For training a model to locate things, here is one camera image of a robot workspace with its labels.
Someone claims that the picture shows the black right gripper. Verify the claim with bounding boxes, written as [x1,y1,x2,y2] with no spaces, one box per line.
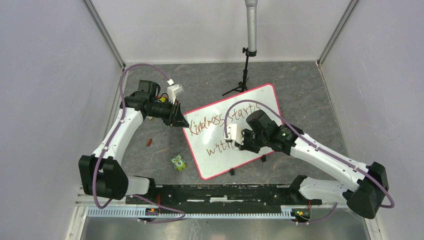
[234,128,268,154]

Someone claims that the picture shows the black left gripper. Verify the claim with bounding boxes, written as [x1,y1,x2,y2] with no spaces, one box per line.
[147,97,189,128]

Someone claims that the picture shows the brown marker cap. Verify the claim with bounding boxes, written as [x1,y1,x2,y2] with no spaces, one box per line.
[146,138,153,147]

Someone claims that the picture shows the white board with pink frame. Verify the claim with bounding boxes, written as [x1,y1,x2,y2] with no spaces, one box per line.
[183,83,283,180]

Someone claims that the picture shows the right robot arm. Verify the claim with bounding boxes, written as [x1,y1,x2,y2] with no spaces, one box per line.
[227,110,389,219]

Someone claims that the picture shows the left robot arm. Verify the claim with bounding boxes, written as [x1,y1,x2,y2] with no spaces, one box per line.
[78,80,189,204]

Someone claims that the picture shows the green owl number toy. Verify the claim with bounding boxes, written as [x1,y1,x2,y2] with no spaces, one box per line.
[170,153,187,172]

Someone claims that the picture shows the black tripod stand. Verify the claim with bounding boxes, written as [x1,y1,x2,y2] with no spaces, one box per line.
[222,47,251,96]

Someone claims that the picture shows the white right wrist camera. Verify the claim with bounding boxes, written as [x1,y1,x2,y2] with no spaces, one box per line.
[224,123,244,150]

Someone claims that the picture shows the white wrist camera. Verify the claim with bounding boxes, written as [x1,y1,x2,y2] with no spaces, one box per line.
[224,123,244,150]
[166,78,184,104]

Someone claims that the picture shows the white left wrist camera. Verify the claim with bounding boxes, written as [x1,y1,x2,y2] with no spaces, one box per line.
[166,78,184,104]

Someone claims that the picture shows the white slotted cable duct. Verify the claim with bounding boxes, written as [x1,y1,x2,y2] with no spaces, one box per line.
[86,205,312,220]

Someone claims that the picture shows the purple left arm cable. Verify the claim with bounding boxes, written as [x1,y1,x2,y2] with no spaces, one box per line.
[92,63,187,224]

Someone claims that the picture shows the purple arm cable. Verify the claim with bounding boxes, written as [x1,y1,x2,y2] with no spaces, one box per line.
[92,63,187,224]
[223,99,396,226]

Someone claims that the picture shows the grey camera pole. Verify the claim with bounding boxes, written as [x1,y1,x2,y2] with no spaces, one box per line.
[244,0,258,57]

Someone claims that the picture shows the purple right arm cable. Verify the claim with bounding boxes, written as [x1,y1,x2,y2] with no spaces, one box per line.
[223,99,396,226]

